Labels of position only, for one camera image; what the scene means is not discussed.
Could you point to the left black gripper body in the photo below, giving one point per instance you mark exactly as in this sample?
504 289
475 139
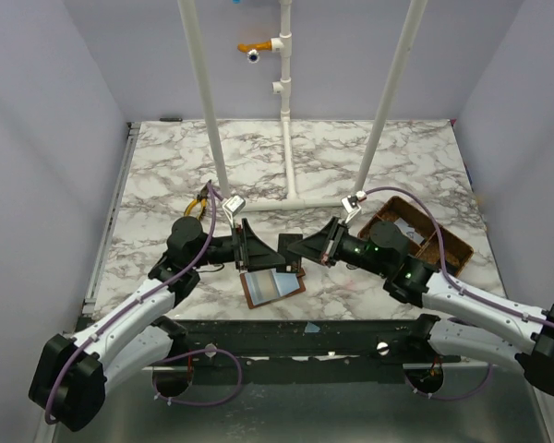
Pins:
240 246

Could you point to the orange pipe hook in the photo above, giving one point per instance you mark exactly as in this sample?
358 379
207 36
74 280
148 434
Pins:
273 45

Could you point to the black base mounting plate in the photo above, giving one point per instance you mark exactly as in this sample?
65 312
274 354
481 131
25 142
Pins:
279 352

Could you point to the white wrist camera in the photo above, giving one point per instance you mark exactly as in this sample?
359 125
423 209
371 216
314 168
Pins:
232 206
352 205

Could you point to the brown woven divided tray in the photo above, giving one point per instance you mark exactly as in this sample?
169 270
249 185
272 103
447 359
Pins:
457 251

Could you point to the yellow handled pliers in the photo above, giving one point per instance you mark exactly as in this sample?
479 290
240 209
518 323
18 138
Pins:
197 207

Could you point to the dark black credit card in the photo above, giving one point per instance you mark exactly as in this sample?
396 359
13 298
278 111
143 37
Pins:
293 262

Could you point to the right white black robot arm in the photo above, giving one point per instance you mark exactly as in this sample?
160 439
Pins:
495 330

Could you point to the grey card in tray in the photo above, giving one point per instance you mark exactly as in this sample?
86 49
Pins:
410 231

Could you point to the brown leather card holder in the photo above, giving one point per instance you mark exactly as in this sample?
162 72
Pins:
269 286

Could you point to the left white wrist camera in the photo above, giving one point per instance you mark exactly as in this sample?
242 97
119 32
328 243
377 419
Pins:
232 206

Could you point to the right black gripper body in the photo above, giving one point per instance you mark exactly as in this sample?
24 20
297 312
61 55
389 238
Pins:
333 243

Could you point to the blue white small ball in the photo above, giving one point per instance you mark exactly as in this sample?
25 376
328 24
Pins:
253 56

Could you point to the aluminium rail frame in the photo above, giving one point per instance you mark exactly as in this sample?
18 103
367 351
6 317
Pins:
111 216

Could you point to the white PVC pipe frame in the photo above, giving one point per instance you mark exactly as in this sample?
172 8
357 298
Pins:
283 88

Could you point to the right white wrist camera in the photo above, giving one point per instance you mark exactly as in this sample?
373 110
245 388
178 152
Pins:
352 205

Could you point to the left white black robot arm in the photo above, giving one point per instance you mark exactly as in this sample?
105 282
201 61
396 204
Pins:
73 373

